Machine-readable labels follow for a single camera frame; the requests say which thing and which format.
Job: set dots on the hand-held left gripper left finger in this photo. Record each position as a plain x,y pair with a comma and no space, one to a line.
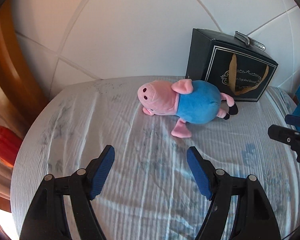
102,172

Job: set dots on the striped white bed sheet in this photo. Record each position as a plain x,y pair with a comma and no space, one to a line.
145,180

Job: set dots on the red bag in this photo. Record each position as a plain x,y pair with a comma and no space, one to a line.
5,142

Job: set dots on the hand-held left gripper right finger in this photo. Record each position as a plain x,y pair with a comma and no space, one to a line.
198,172

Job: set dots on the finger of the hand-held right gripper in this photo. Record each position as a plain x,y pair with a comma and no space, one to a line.
285,133
297,120

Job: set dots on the pig plush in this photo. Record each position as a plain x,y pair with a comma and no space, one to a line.
200,102

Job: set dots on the white padded wooden headboard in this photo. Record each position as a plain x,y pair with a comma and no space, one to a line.
127,30

